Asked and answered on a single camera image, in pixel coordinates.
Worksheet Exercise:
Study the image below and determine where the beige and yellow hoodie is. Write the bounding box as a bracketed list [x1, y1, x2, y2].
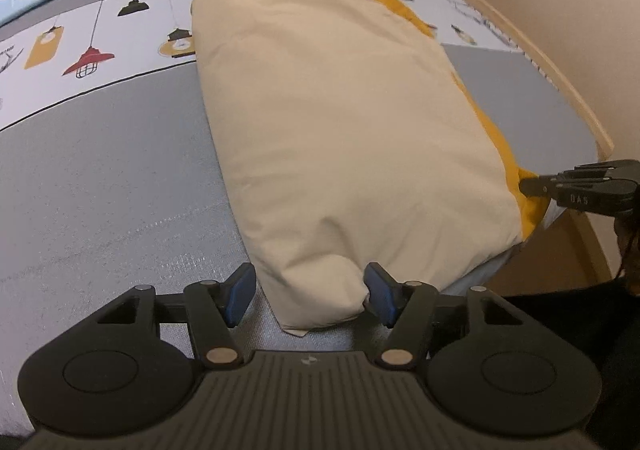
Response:
[191, 0, 549, 334]

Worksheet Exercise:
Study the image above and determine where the person's right hand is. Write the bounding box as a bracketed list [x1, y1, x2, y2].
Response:
[614, 217, 640, 295]

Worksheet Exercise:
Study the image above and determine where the grey patterned bed cover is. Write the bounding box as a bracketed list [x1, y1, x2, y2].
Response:
[1, 0, 598, 437]

